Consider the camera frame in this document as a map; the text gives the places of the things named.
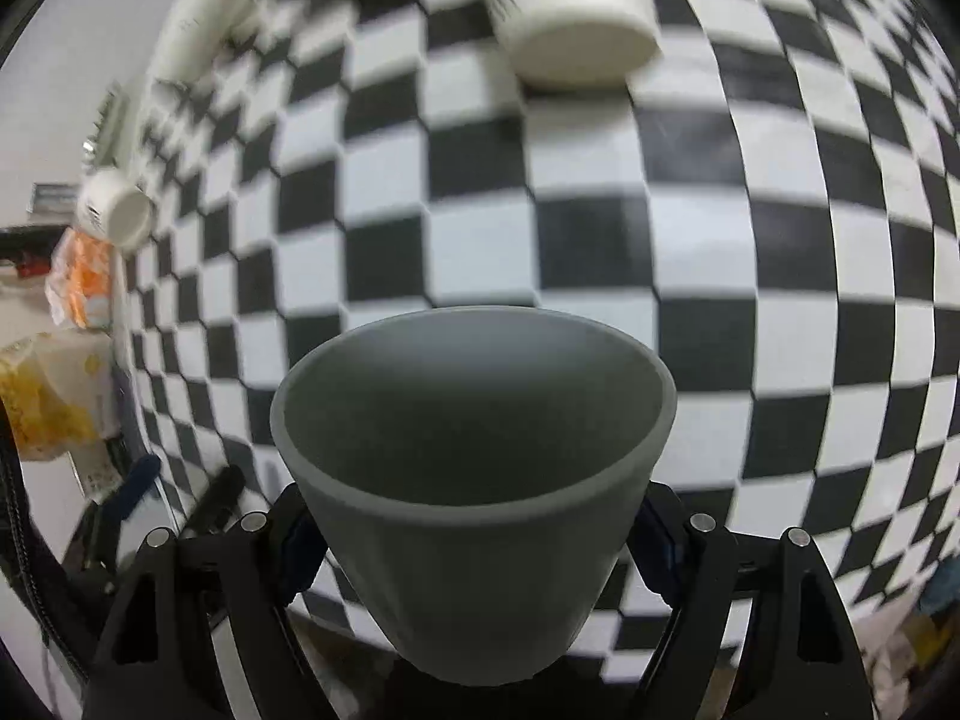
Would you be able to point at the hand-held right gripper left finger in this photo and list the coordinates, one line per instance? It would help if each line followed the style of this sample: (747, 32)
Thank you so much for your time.
(298, 547)

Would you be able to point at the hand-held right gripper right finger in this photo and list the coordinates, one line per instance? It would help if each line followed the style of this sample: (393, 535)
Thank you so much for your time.
(661, 547)

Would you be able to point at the grey cup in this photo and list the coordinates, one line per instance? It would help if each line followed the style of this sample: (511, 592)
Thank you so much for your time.
(480, 540)

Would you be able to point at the large white cup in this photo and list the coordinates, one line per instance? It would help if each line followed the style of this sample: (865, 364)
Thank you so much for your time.
(574, 7)

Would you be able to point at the black marker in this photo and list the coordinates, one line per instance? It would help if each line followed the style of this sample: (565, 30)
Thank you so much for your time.
(217, 499)

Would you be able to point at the blue pen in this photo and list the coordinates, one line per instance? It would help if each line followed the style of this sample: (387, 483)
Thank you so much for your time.
(133, 487)

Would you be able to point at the yellow plastic bag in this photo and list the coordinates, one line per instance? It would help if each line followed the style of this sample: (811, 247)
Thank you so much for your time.
(49, 394)

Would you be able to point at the checkered black and white cloth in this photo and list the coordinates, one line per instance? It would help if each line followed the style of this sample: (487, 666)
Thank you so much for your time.
(600, 240)

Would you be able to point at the orange and white packet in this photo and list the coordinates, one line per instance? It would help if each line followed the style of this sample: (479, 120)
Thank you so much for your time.
(81, 279)

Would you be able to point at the tall white bottle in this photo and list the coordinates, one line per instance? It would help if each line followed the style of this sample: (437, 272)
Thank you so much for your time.
(196, 26)

